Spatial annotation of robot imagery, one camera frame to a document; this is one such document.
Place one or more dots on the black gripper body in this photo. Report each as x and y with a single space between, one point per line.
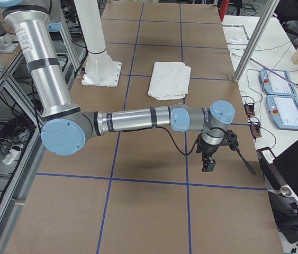
209 150

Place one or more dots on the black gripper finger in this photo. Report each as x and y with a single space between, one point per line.
208 164

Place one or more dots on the white printed long-sleeve shirt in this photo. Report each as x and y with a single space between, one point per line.
169 80

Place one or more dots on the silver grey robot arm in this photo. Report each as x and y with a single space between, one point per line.
68 124

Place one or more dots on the lower orange black connector box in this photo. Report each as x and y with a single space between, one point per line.
255 130

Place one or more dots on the lower blue teach pendant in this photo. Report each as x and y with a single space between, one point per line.
283 111

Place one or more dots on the blue teach pendant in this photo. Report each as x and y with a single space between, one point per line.
272 85
283 111

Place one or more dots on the black laptop computer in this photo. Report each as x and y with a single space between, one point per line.
281 171

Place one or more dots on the upper blue teach pendant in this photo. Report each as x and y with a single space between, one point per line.
272 85

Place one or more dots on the black monitor stand base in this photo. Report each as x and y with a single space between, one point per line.
285 212

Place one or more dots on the clear plastic sheet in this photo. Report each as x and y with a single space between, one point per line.
235 34

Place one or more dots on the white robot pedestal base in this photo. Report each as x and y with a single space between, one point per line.
100 69

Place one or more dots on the aluminium frame post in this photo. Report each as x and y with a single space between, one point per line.
256 35

